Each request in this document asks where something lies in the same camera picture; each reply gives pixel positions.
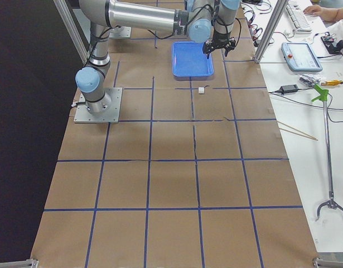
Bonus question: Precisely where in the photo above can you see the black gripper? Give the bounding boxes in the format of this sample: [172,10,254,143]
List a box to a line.
[202,37,236,58]

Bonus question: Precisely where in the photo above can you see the white block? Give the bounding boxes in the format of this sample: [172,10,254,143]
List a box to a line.
[198,87,205,94]

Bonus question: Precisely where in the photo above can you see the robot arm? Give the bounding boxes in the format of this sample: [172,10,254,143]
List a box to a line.
[75,1,240,115]

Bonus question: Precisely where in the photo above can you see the blue plastic tray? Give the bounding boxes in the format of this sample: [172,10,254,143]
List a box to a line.
[171,41,214,80]

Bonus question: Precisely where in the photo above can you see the person hand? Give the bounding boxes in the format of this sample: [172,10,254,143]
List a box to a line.
[303,4,323,16]

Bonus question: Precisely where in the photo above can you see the black power adapter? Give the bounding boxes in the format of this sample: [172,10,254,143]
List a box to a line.
[279,84,299,94]

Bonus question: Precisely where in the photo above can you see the teach pendant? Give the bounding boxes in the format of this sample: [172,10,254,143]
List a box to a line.
[281,42,323,72]

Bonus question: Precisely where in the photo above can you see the white keyboard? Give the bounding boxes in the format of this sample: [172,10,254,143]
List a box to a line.
[285,1,312,34]

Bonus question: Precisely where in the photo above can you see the green reach grabber tool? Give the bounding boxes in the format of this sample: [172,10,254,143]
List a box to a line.
[312,84,343,226]

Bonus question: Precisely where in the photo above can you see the brown paper table cover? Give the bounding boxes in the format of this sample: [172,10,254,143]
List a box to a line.
[31,11,317,267]

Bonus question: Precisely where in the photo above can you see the wooden chopsticks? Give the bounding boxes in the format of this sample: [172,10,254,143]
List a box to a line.
[277,121,318,141]

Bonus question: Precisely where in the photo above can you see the aluminium frame post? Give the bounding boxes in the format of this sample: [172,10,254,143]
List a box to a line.
[254,0,288,64]

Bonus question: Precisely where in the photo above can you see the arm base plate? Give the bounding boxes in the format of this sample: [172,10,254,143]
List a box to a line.
[74,88,123,123]

